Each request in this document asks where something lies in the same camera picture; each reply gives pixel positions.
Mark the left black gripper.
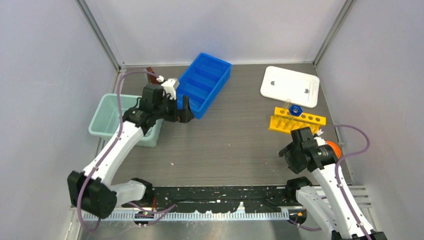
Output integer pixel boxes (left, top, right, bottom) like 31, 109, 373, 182
154, 94, 193, 124

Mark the blue funnel brush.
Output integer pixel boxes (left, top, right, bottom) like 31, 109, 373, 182
287, 104, 303, 121

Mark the white plastic tray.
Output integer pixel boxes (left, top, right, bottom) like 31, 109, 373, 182
260, 66, 320, 108

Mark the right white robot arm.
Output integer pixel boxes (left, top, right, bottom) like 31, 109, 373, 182
278, 127, 387, 240

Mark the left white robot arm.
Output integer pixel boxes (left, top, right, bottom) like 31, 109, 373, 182
67, 83, 195, 220

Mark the blue divided plastic bin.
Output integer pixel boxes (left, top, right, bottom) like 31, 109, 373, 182
176, 52, 232, 119

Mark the yellow test tube rack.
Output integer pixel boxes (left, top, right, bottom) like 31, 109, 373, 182
268, 107, 327, 134

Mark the brown triangular stand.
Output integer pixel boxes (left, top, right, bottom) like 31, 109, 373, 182
145, 67, 160, 85

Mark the light green plastic tub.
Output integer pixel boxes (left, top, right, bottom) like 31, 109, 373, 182
88, 93, 163, 148

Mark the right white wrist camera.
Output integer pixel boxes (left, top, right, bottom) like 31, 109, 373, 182
314, 129, 327, 146

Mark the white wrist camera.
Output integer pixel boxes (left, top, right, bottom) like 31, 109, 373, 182
314, 129, 327, 146
156, 75, 180, 100

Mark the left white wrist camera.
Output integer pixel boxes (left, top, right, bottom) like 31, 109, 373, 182
156, 75, 180, 100

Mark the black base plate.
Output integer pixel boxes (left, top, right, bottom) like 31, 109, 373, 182
133, 185, 300, 214

